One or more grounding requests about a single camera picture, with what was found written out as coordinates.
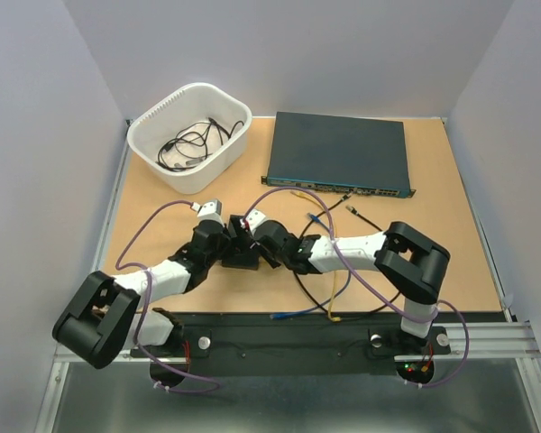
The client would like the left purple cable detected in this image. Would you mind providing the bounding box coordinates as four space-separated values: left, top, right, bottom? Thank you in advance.
115 198 221 394

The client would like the black cable in bin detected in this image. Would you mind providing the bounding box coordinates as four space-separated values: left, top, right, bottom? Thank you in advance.
155 117 245 172

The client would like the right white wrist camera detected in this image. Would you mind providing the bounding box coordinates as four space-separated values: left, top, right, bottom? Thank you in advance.
241 208 268 234

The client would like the black ethernet cable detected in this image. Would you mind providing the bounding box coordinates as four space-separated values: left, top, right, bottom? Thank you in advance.
295 193 411 317

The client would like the blue ethernet cable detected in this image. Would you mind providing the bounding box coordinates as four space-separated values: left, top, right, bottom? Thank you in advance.
269 211 353 321

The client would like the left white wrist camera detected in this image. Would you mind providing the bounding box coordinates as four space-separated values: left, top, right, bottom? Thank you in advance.
191 199 224 225

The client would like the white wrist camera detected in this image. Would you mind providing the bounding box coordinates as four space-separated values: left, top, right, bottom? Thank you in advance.
241 208 268 234
191 199 224 225

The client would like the aluminium rail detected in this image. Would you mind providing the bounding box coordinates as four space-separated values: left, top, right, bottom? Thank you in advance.
53 320 541 362

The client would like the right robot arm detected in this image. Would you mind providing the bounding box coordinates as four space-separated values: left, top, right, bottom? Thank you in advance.
233 210 451 352

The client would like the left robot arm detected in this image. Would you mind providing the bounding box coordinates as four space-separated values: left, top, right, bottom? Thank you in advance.
52 220 231 369

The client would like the yellow ethernet cable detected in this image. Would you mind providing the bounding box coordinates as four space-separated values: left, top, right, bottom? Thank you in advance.
291 189 343 323

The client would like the white plastic bin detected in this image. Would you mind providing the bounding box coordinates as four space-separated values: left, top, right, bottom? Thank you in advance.
127 83 252 194

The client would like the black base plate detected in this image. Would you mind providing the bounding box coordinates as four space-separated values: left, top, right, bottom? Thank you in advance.
146 312 451 377

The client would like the large teal network switch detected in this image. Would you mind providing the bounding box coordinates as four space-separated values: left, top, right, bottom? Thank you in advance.
261 112 415 198

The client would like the small black network switch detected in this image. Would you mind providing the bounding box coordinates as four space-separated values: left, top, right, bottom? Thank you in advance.
221 250 260 271

